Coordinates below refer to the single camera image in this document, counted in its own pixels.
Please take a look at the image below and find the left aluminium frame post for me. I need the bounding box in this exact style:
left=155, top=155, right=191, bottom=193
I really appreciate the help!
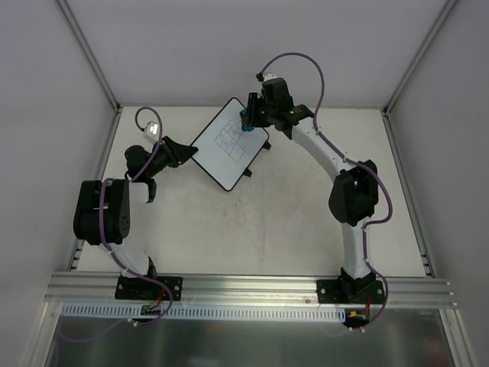
left=54, top=0, right=120, bottom=112

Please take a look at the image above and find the aluminium mounting rail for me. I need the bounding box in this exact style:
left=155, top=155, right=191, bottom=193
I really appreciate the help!
left=44, top=271, right=458, bottom=309

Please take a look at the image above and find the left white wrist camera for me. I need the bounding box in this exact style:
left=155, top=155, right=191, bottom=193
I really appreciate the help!
left=143, top=121, right=160, bottom=144

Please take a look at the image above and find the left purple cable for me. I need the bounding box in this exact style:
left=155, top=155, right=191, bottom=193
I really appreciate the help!
left=57, top=106, right=173, bottom=341

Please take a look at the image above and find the white slotted cable duct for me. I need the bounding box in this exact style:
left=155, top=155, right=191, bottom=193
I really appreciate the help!
left=60, top=302, right=346, bottom=323

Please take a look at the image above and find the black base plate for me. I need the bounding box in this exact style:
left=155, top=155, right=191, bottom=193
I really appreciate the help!
left=316, top=278, right=386, bottom=304
left=115, top=276, right=183, bottom=301

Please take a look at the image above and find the aluminium frame post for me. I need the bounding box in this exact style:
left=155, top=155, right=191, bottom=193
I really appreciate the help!
left=54, top=0, right=120, bottom=112
left=383, top=0, right=458, bottom=115

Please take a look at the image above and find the blue whiteboard eraser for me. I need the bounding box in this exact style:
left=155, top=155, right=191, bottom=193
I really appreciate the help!
left=239, top=109, right=254, bottom=132

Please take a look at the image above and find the small black-framed whiteboard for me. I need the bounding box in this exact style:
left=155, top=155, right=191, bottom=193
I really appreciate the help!
left=191, top=97, right=270, bottom=192

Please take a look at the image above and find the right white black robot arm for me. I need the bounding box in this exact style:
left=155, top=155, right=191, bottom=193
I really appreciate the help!
left=240, top=73, right=379, bottom=303

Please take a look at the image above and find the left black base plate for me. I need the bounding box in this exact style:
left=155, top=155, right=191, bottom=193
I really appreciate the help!
left=115, top=276, right=183, bottom=301

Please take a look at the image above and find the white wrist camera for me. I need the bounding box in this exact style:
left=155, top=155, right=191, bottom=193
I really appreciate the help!
left=143, top=121, right=160, bottom=144
left=263, top=73, right=277, bottom=82

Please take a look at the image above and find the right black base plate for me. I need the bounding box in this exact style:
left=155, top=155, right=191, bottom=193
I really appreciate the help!
left=316, top=278, right=386, bottom=304

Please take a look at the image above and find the right aluminium frame post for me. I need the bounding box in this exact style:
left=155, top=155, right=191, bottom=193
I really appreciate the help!
left=383, top=0, right=458, bottom=115

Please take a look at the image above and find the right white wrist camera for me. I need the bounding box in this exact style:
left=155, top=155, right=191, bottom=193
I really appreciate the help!
left=263, top=73, right=277, bottom=82

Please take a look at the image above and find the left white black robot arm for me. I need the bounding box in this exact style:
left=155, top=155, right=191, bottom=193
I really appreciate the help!
left=73, top=137, right=199, bottom=298

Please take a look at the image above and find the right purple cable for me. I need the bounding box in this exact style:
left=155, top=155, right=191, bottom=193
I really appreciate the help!
left=254, top=51, right=394, bottom=333

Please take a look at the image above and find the purple cable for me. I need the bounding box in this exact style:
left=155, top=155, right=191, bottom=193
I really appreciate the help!
left=254, top=51, right=394, bottom=333
left=57, top=106, right=173, bottom=341

